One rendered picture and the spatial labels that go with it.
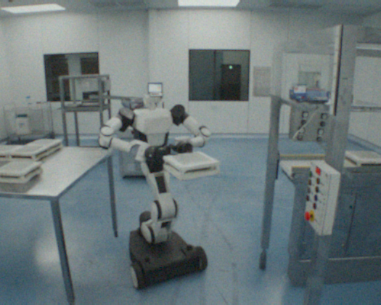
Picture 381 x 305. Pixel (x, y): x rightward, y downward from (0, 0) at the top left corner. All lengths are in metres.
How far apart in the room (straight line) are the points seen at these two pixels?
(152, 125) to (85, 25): 5.50
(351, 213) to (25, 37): 7.35
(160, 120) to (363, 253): 1.81
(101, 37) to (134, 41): 0.76
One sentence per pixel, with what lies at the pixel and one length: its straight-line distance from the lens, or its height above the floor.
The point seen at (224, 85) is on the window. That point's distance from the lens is 7.15.
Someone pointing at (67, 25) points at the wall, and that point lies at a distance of 7.65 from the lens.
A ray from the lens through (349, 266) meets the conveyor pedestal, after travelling 2.66.
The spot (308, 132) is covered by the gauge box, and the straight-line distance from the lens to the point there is 1.97.
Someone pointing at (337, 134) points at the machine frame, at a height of 1.34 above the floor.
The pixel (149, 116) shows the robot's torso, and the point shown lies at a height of 1.25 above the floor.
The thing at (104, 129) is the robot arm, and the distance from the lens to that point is 2.01.
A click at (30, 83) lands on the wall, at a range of 7.99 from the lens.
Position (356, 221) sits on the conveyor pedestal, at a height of 0.55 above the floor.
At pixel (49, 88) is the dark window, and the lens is 7.80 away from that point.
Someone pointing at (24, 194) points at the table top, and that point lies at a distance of 2.00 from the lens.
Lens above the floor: 1.58
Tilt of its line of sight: 15 degrees down
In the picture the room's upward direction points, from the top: straight up
